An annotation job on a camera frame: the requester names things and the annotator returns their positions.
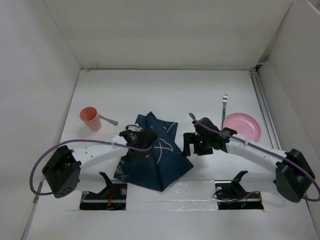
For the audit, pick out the dark blue cloth placemat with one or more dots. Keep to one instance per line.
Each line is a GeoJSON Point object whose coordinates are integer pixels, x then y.
{"type": "Point", "coordinates": [167, 161]}

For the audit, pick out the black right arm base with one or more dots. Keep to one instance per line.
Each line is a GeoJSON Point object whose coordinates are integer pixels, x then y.
{"type": "Point", "coordinates": [230, 195]}

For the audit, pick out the fork with green handle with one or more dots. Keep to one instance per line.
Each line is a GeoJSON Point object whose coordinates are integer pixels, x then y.
{"type": "Point", "coordinates": [224, 104]}

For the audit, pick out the pink plastic cup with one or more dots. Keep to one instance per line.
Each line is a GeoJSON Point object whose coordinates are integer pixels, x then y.
{"type": "Point", "coordinates": [89, 115]}

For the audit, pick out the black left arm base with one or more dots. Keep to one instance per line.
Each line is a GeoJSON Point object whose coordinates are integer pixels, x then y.
{"type": "Point", "coordinates": [113, 197]}

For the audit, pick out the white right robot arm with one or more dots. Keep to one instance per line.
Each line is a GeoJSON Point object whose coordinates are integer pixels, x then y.
{"type": "Point", "coordinates": [291, 176]}

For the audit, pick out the pink plastic plate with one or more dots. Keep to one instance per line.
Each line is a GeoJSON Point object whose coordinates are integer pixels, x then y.
{"type": "Point", "coordinates": [244, 124]}

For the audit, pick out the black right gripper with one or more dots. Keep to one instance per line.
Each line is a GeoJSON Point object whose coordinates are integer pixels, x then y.
{"type": "Point", "coordinates": [189, 138]}

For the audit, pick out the aluminium rail front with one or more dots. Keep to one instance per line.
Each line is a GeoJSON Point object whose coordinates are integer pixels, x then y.
{"type": "Point", "coordinates": [173, 190]}

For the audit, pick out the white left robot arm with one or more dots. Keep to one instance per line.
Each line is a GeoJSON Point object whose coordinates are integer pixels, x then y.
{"type": "Point", "coordinates": [63, 170]}

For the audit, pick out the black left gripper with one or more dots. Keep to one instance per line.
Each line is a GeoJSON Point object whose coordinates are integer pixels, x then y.
{"type": "Point", "coordinates": [129, 158]}

